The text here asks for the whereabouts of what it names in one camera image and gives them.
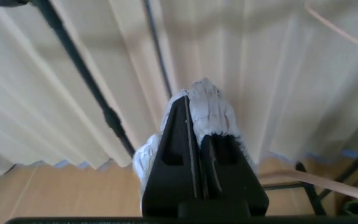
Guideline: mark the pink clothes hanger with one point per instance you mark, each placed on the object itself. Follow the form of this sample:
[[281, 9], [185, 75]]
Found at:
[[337, 187]]

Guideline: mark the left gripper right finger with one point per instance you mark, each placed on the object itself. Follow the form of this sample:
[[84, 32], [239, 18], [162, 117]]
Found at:
[[232, 183]]

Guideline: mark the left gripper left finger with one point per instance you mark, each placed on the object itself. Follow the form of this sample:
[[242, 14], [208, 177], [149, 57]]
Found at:
[[169, 174]]

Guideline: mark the black clothes rack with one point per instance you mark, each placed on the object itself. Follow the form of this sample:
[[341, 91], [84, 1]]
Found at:
[[82, 71]]

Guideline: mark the pale grey shorts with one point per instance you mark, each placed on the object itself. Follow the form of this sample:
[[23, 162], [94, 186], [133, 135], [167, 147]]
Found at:
[[210, 109]]

